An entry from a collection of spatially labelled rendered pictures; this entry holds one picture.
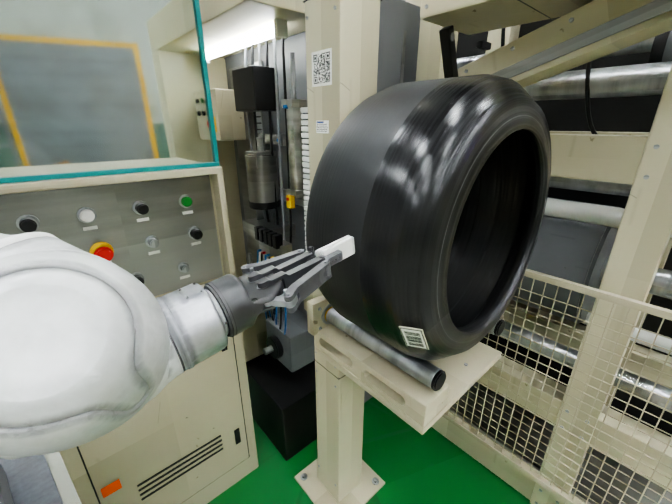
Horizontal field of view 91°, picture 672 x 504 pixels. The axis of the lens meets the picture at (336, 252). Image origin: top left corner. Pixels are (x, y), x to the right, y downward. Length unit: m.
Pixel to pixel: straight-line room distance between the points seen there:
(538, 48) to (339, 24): 0.48
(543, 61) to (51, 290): 1.00
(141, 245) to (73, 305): 0.88
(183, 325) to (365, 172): 0.34
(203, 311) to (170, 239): 0.70
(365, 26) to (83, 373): 0.85
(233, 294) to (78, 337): 0.24
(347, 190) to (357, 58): 0.41
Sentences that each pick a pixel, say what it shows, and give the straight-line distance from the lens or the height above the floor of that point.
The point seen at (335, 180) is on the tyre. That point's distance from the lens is 0.58.
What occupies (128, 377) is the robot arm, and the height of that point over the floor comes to 1.26.
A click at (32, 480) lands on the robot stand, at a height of 0.65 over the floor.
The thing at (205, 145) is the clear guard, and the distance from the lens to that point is 1.06.
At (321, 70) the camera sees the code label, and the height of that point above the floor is 1.51.
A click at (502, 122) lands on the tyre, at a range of 0.62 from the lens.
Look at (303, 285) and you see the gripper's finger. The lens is 0.43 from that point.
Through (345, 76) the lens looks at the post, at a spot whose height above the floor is 1.49.
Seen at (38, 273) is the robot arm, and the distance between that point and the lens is 0.21.
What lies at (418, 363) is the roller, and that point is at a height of 0.92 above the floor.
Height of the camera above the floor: 1.39
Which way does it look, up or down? 21 degrees down
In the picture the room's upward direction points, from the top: straight up
